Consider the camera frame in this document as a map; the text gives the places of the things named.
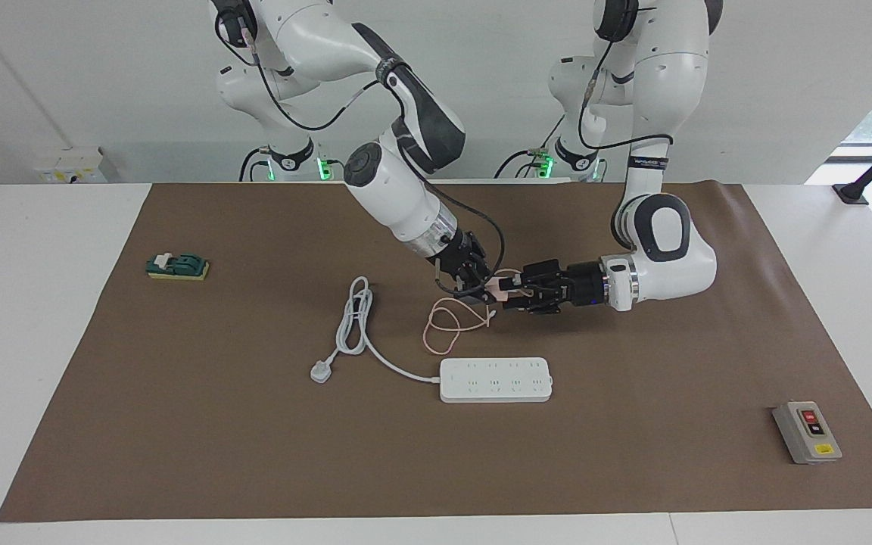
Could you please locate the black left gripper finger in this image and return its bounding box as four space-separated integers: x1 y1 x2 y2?
521 259 569 287
508 288 565 316

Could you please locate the pink charger adapter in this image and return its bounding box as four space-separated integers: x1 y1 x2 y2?
485 276 520 304

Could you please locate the pink charging cable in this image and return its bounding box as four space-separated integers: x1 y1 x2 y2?
422 269 524 357

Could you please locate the white power strip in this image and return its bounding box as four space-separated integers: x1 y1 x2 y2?
439 357 554 403

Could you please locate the brown paper mat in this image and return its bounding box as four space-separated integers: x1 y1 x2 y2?
0 180 872 523

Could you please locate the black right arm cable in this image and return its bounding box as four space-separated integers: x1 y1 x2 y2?
215 8 505 296

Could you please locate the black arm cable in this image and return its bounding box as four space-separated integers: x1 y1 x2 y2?
576 38 675 152
215 8 505 296

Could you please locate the black base power cable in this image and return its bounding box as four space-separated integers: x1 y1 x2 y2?
239 148 274 182
494 114 565 179

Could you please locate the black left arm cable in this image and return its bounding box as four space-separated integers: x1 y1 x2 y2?
576 38 675 152

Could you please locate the white power strip cord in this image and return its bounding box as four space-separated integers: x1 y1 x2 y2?
309 276 443 385

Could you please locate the grey on-off switch box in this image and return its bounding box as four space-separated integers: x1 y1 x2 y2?
772 400 843 465

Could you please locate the green knife switch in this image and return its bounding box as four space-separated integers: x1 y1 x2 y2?
145 252 210 282

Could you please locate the white wall socket box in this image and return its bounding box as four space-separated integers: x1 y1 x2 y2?
33 148 107 184

